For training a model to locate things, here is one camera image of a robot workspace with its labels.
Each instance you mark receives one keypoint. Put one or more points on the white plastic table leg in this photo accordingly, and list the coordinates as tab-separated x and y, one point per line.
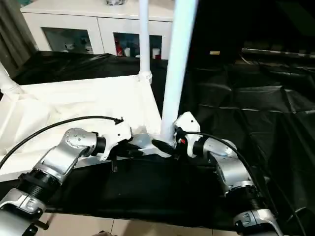
7	81
177	61
144	37

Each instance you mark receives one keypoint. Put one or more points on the dark shoe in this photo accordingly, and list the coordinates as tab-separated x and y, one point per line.
103	233

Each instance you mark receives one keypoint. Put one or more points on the white plastic table top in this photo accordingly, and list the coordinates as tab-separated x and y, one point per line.
73	103

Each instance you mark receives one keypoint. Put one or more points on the red white bottle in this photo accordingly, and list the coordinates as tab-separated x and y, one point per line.
118	48

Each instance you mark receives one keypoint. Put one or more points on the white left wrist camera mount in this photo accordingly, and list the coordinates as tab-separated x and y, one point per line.
118	132

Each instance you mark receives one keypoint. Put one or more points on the grey curtain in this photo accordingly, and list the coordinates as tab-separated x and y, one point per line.
13	34

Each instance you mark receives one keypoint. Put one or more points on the black work mat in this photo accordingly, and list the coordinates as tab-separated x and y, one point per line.
258	110

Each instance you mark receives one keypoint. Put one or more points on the small yellow label tag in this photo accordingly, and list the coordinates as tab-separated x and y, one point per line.
214	52

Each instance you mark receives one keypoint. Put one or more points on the white glass door cabinet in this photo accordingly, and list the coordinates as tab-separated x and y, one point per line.
73	22

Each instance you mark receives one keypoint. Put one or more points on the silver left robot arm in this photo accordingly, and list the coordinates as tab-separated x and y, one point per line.
66	145

